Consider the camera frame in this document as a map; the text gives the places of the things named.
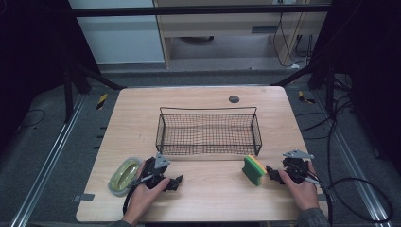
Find green and yellow sponge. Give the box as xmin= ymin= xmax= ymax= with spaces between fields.
xmin=241 ymin=154 xmax=268 ymax=187

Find hand-held gripper cable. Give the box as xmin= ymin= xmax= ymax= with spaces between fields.
xmin=296 ymin=171 xmax=394 ymax=227
xmin=122 ymin=174 xmax=155 ymax=216

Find person's left hand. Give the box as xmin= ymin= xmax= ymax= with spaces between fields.
xmin=122 ymin=160 xmax=172 ymax=221

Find black horizontal frame bar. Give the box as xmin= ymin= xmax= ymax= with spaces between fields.
xmin=67 ymin=4 xmax=333 ymax=18

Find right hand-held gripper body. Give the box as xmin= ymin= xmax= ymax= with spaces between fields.
xmin=281 ymin=148 xmax=315 ymax=184

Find black metal stand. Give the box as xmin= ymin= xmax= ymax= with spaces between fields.
xmin=61 ymin=60 xmax=127 ymax=125
xmin=270 ymin=58 xmax=337 ymax=118

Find light wooden desk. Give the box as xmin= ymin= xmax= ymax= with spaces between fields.
xmin=152 ymin=0 xmax=333 ymax=69

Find black hanging desk cables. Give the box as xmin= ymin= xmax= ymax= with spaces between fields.
xmin=271 ymin=0 xmax=315 ymax=69

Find person's right hand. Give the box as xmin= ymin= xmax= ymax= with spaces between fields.
xmin=278 ymin=160 xmax=321 ymax=212

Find right hand-held gripper cable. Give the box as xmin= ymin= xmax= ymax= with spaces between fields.
xmin=296 ymin=171 xmax=394 ymax=227

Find yellow and black floor tape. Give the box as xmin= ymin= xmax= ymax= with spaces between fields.
xmin=96 ymin=93 xmax=109 ymax=111
xmin=297 ymin=90 xmax=316 ymax=105

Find black curtain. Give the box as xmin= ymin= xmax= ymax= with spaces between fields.
xmin=310 ymin=0 xmax=401 ymax=176
xmin=0 ymin=0 xmax=99 ymax=155

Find aluminium floor rail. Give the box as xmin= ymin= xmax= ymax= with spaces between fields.
xmin=9 ymin=94 xmax=89 ymax=227
xmin=311 ymin=90 xmax=394 ymax=227

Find white cabinet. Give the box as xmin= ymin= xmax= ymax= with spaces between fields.
xmin=67 ymin=0 xmax=166 ymax=66

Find black floor cable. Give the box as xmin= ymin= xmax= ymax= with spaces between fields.
xmin=17 ymin=108 xmax=47 ymax=131

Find black wire basket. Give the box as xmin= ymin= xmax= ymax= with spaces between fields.
xmin=155 ymin=106 xmax=263 ymax=157

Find dark object under desk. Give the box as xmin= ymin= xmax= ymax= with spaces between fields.
xmin=179 ymin=35 xmax=216 ymax=44

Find left hand-held gripper cable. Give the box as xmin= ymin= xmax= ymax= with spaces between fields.
xmin=122 ymin=174 xmax=155 ymax=216

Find black floor cables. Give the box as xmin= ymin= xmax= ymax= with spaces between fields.
xmin=295 ymin=74 xmax=356 ymax=178

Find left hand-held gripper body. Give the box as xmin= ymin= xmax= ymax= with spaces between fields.
xmin=140 ymin=151 xmax=173 ymax=190

